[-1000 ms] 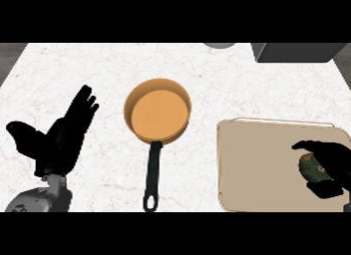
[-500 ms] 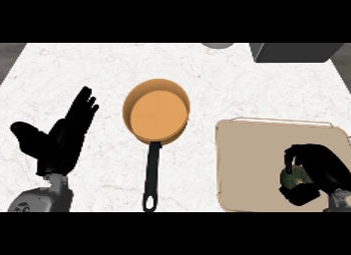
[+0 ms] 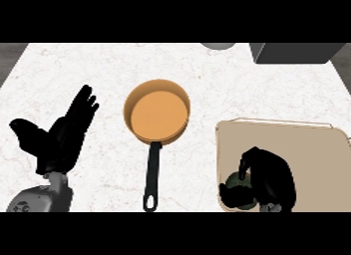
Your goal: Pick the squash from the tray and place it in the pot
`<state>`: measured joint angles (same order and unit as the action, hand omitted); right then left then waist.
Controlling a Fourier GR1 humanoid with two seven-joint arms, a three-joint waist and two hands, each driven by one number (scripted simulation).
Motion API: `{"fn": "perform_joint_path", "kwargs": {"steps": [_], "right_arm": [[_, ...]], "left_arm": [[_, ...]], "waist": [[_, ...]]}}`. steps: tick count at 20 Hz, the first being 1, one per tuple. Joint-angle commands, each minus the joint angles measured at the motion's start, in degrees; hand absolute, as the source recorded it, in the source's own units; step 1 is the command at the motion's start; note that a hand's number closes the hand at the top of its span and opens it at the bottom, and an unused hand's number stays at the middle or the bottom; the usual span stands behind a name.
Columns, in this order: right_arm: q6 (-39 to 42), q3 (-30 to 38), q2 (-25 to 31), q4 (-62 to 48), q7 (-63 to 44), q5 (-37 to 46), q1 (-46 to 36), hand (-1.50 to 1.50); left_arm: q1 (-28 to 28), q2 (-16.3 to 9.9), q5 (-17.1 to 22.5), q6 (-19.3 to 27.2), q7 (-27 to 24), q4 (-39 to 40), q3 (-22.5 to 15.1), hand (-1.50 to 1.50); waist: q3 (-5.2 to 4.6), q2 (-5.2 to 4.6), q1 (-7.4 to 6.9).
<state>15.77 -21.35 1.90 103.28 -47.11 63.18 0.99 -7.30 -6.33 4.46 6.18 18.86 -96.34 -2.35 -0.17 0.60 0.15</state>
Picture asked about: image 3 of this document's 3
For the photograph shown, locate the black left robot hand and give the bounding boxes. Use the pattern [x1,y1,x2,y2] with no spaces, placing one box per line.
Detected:
[7,84,100,176]

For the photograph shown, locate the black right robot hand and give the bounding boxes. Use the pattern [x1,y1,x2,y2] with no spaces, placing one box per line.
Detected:
[217,146,297,213]

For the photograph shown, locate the dark green squash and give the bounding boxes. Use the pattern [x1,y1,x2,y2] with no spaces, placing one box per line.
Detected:
[223,171,257,210]

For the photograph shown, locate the beige tray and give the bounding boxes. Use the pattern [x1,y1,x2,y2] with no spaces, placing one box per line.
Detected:
[213,117,351,213]

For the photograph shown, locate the dark grey box appliance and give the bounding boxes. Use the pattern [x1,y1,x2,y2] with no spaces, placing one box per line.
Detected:
[247,43,347,65]

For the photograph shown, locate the grey round object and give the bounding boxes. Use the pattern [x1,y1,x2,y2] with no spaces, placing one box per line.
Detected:
[198,43,238,51]

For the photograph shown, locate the orange pan with black handle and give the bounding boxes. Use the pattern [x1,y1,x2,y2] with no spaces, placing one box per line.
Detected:
[123,79,191,213]

